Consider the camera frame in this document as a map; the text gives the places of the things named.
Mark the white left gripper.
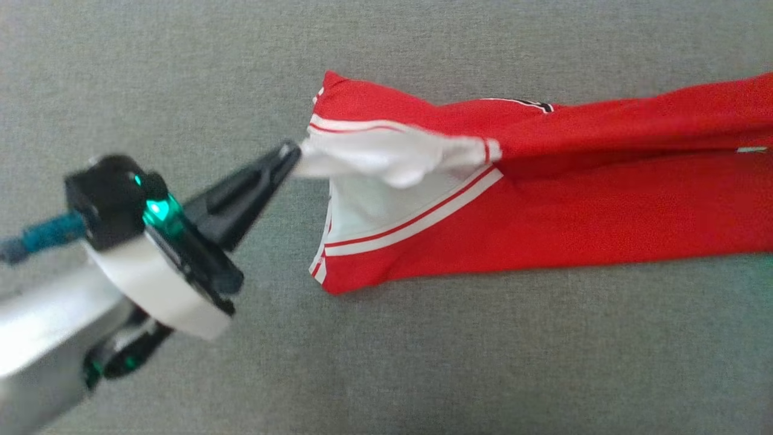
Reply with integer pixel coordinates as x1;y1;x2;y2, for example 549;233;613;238
83;141;303;380

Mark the red white sports garment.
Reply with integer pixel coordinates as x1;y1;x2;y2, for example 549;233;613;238
293;70;773;296

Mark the grey fabric sofa seat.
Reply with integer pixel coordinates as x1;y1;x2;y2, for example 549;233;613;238
0;0;773;435

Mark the teal plug left camera cable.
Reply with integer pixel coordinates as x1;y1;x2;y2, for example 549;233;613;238
0;211;89;267

